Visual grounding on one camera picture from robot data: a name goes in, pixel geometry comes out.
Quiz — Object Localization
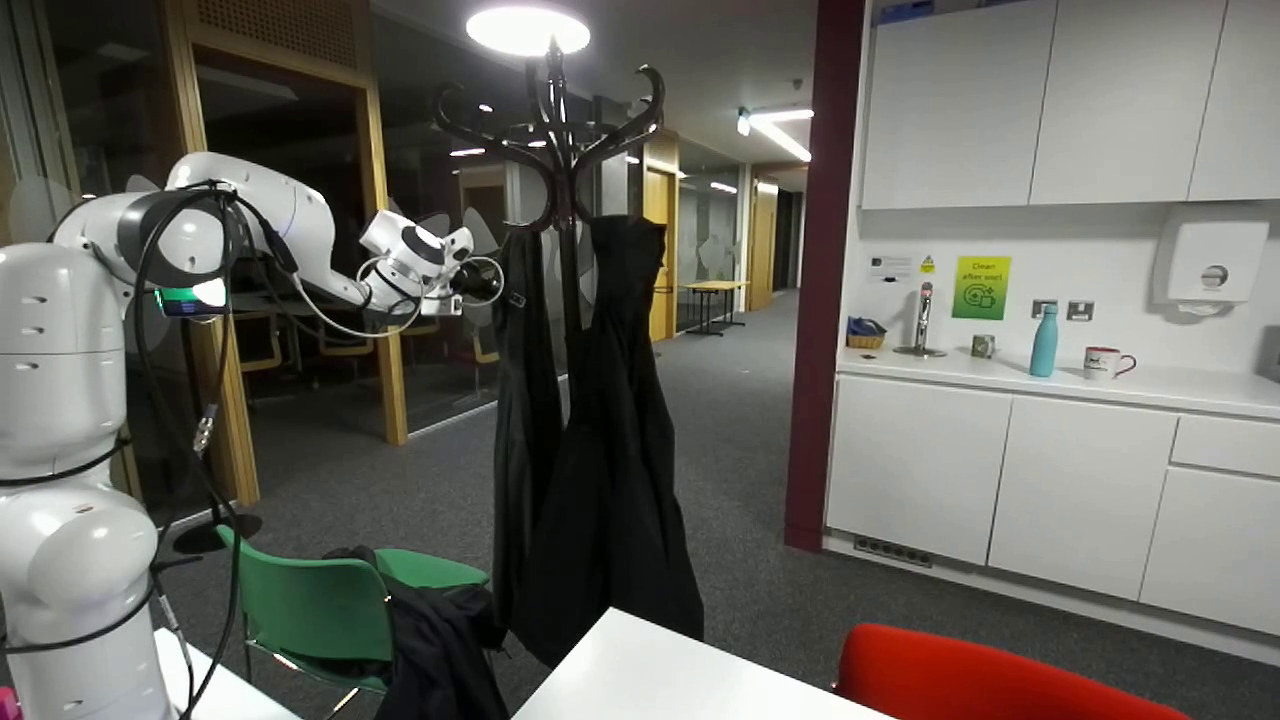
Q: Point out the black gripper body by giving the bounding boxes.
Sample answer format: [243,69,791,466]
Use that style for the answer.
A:
[446,248,509,307]

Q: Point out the black bentwood coat stand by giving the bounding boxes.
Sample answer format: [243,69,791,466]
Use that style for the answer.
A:
[433,36,669,432]

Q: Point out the green plastic chair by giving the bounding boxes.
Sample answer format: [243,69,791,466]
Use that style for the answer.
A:
[211,519,498,712]

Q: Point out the black garment on chair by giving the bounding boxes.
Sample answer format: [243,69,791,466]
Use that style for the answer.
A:
[324,545,515,720]

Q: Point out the red chair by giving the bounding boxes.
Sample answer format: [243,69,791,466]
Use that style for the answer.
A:
[832,621,1194,720]

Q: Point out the wooden corridor table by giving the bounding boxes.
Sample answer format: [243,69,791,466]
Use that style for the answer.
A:
[677,274,743,335]

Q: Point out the round ceiling light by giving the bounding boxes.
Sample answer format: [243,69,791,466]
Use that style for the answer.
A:
[464,0,598,62]

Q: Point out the black jacket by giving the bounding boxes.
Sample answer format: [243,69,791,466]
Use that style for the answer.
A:
[511,213,707,673]

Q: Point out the strip ceiling light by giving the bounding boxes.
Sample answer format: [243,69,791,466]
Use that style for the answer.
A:
[734,105,817,168]

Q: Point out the chrome kitchen tap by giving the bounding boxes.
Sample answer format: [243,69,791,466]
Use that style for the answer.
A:
[899,274,945,360]

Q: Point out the white robot mounting table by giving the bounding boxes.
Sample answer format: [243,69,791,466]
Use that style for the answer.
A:
[152,622,303,720]

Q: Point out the teal water bottle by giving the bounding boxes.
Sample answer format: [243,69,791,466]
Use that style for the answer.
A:
[1024,297,1066,384]

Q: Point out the white upper kitchen cabinets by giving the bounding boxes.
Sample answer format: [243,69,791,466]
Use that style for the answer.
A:
[858,0,1280,215]

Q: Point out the white kitchen cabinets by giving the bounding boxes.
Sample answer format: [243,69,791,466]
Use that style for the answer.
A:
[858,0,1280,215]
[821,347,1280,647]

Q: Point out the white lower kitchen cabinets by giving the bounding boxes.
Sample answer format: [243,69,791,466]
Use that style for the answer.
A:
[821,347,1280,647]

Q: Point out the white mug with red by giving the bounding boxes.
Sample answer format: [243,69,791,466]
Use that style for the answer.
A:
[1082,343,1141,384]

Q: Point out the white paper towel dispenser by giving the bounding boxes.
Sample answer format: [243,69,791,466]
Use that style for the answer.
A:
[1153,215,1272,325]

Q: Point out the wooden door frame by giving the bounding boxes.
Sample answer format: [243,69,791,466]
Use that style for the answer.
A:
[157,0,413,511]

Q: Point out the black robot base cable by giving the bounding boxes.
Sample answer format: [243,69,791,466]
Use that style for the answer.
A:
[0,184,292,720]

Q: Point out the green wall poster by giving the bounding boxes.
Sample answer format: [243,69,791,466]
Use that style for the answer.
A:
[950,253,1016,325]

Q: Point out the wall power socket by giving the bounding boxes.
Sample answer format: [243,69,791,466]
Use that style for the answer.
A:
[1027,297,1101,329]

